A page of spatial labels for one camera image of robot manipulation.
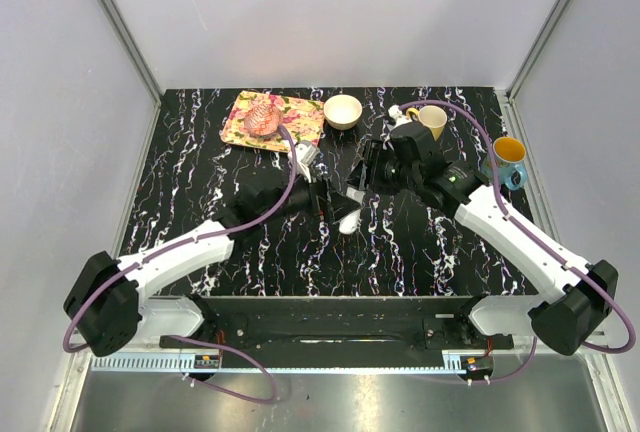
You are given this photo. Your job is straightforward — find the red patterned bowl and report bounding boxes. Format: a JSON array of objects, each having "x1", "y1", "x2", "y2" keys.
[{"x1": 244, "y1": 104, "x2": 282, "y2": 138}]

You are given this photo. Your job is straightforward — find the right aluminium frame post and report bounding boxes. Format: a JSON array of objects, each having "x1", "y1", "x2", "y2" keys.
[{"x1": 507, "y1": 0, "x2": 601, "y2": 101}]

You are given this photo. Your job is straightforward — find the white remote control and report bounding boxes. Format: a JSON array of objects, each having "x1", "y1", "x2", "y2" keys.
[{"x1": 339, "y1": 186, "x2": 365, "y2": 235}]

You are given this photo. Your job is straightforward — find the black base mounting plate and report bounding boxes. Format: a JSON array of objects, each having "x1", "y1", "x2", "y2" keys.
[{"x1": 188, "y1": 297, "x2": 514, "y2": 369}]

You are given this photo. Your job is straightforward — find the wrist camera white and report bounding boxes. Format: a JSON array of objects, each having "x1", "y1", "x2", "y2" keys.
[
  {"x1": 288, "y1": 140, "x2": 320, "y2": 183},
  {"x1": 388, "y1": 105, "x2": 411, "y2": 129}
]

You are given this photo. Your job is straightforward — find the floral rectangular tray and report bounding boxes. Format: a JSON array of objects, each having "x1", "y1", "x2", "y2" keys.
[{"x1": 220, "y1": 90, "x2": 324, "y2": 152}]

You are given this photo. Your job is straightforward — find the cream ceramic bowl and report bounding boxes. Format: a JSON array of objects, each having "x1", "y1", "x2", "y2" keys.
[{"x1": 324, "y1": 94, "x2": 363, "y2": 131}]

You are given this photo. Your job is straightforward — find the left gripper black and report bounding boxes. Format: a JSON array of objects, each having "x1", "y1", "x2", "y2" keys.
[{"x1": 261, "y1": 163, "x2": 360, "y2": 225}]

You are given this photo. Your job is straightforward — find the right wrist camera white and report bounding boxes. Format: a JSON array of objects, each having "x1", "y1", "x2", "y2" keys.
[{"x1": 388, "y1": 105, "x2": 411, "y2": 129}]

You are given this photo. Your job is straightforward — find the blue mug yellow inside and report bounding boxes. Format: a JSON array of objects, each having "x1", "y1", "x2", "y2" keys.
[{"x1": 490, "y1": 136, "x2": 528, "y2": 191}]

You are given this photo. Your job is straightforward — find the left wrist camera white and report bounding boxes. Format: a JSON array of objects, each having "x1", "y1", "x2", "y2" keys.
[{"x1": 288, "y1": 140, "x2": 320, "y2": 183}]

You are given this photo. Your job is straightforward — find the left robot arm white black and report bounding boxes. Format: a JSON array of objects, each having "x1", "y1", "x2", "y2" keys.
[{"x1": 63, "y1": 179, "x2": 364, "y2": 357}]

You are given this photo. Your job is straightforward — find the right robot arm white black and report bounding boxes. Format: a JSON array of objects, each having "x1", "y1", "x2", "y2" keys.
[{"x1": 348, "y1": 122, "x2": 618, "y2": 356}]

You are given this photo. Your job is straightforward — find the left aluminium frame post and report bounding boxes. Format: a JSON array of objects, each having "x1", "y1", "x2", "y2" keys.
[{"x1": 72, "y1": 0, "x2": 164, "y2": 103}]

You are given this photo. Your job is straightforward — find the aluminium frame post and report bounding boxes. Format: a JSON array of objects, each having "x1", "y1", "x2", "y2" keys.
[
  {"x1": 507, "y1": 0, "x2": 601, "y2": 101},
  {"x1": 72, "y1": 0, "x2": 164, "y2": 103}
]

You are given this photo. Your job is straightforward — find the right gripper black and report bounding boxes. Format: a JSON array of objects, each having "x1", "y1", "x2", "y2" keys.
[{"x1": 344, "y1": 139, "x2": 421, "y2": 196}]

